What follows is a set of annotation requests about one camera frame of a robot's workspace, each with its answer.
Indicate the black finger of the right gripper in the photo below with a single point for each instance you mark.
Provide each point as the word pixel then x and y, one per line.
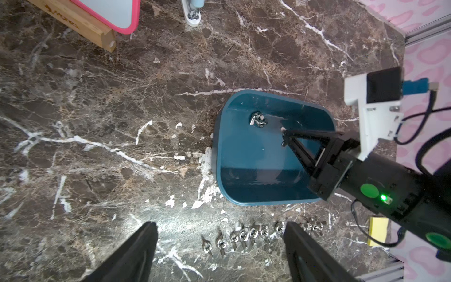
pixel 313 164
pixel 321 136

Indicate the wing nut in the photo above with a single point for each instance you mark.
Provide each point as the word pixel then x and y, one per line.
pixel 283 131

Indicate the pile of silver wing nuts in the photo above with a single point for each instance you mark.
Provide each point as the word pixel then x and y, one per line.
pixel 258 120

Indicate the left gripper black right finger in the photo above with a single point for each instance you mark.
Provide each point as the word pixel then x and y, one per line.
pixel 308 261

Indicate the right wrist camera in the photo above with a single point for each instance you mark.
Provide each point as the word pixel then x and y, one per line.
pixel 377 96

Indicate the row of table wing nuts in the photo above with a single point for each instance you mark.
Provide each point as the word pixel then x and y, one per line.
pixel 245 237

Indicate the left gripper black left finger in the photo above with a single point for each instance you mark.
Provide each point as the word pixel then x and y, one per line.
pixel 132 261

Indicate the yellow sticky note pad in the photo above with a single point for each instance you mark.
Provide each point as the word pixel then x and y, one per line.
pixel 378 228

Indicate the teal plastic storage box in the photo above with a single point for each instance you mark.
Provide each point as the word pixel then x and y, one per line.
pixel 249 163

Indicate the pink framed whiteboard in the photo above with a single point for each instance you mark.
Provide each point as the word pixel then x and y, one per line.
pixel 120 15

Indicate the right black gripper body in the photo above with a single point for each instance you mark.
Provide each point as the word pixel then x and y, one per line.
pixel 419 203

